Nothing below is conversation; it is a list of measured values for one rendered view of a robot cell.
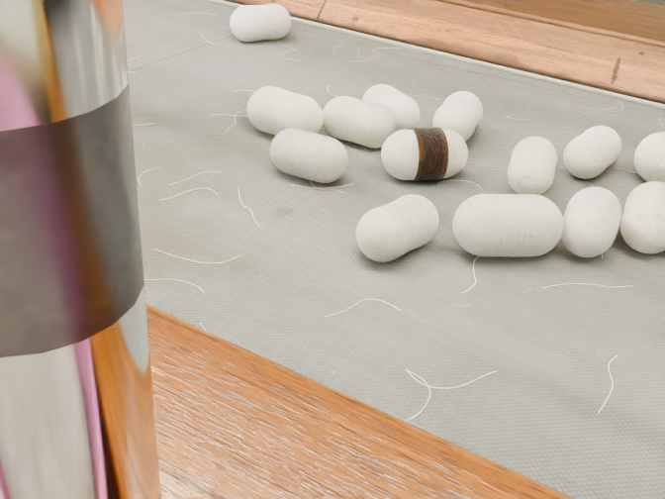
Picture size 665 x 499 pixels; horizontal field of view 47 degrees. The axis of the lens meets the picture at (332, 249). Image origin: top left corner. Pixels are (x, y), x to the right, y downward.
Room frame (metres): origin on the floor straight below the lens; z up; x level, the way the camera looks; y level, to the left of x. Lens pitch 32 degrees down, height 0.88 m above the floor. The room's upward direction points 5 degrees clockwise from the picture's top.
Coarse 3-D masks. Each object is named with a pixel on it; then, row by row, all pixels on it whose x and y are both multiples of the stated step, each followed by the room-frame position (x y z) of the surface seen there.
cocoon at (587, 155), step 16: (592, 128) 0.30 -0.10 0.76; (608, 128) 0.30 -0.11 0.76; (576, 144) 0.29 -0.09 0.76; (592, 144) 0.28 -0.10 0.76; (608, 144) 0.29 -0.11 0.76; (576, 160) 0.28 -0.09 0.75; (592, 160) 0.28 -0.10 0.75; (608, 160) 0.28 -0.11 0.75; (576, 176) 0.28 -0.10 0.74; (592, 176) 0.28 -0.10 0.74
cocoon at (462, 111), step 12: (456, 96) 0.32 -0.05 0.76; (468, 96) 0.32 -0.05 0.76; (444, 108) 0.31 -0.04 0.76; (456, 108) 0.31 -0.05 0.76; (468, 108) 0.31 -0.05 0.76; (480, 108) 0.32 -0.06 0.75; (432, 120) 0.31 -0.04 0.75; (444, 120) 0.30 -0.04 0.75; (456, 120) 0.30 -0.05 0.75; (468, 120) 0.31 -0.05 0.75; (480, 120) 0.32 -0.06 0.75; (456, 132) 0.30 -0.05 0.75; (468, 132) 0.30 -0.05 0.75
